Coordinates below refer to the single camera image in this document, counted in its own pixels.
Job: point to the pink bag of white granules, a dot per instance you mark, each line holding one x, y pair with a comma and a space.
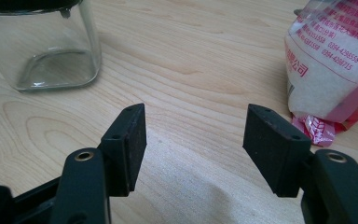
329, 68

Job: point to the glass jar with black lid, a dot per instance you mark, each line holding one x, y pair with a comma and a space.
43, 43

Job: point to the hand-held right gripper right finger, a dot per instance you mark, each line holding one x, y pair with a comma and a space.
270, 152

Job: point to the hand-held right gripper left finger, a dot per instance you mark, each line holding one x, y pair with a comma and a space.
122, 155

